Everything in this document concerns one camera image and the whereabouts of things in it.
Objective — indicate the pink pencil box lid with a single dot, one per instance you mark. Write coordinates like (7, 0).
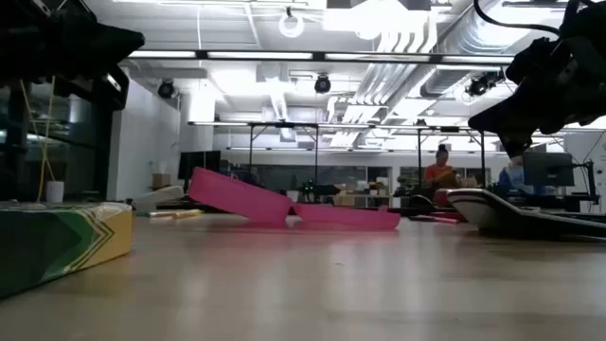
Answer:
(345, 218)

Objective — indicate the black partition frame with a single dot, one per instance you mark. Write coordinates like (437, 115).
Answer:
(103, 151)

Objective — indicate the green yellow crayon box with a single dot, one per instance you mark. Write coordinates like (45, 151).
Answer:
(57, 241)

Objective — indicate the white cup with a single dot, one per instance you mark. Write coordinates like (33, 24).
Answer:
(55, 192)

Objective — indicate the pink pen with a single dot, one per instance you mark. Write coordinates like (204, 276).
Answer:
(440, 218)

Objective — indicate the distant black robot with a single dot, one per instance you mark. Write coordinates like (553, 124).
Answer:
(315, 188)

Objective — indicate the black ceiling spotlight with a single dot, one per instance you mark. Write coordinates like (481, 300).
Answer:
(165, 89)
(479, 86)
(322, 84)

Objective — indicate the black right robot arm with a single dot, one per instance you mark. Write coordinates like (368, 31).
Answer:
(587, 21)

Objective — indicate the cardboard box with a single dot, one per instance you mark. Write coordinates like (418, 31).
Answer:
(161, 181)

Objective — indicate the black overhead light bar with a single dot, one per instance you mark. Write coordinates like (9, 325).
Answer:
(260, 55)

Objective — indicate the person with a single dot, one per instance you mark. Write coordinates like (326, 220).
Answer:
(510, 180)
(438, 173)

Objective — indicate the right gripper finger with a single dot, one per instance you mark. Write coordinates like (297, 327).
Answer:
(525, 104)
(521, 124)

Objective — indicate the yellow highlighter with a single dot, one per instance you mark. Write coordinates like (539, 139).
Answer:
(182, 213)

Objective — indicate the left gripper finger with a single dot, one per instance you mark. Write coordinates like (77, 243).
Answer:
(104, 38)
(104, 59)

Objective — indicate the black background frame rig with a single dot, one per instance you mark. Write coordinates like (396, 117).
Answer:
(284, 124)

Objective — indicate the black computer monitor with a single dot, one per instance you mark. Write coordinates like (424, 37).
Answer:
(199, 163)
(548, 168)

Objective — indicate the grey desk calculator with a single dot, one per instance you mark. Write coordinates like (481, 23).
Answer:
(511, 218)

